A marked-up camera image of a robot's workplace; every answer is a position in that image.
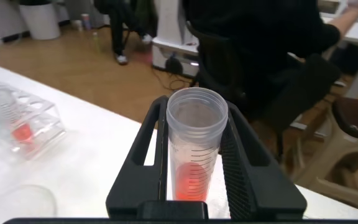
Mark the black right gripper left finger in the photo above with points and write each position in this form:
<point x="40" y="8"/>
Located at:
<point x="135" y="183"/>

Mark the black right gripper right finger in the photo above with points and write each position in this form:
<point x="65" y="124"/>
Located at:
<point x="259" y="186"/>

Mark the clear glass beaker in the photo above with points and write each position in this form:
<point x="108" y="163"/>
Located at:
<point x="20" y="202"/>

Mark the clear plastic test tube rack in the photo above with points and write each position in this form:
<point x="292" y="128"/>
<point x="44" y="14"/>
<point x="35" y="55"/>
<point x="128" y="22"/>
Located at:
<point x="42" y="109"/>

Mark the black office chair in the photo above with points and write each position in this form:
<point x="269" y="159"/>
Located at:
<point x="306" y="84"/>

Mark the beige stool brown seat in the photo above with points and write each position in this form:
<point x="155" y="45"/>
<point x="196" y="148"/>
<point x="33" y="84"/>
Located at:
<point x="353" y="118"/>

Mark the green plastic bottle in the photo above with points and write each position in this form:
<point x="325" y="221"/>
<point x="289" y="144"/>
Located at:
<point x="96" y="42"/>

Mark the seated person black sweater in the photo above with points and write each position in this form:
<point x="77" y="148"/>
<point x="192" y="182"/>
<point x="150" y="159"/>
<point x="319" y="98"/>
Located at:
<point x="253" y="31"/>

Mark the small white cup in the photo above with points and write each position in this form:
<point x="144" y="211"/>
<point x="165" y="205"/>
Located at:
<point x="77" y="25"/>

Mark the pink purple cup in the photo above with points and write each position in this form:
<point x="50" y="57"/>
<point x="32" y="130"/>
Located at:
<point x="86" y="21"/>

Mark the white plant pot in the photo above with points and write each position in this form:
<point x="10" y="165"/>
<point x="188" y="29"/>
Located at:
<point x="40" y="21"/>

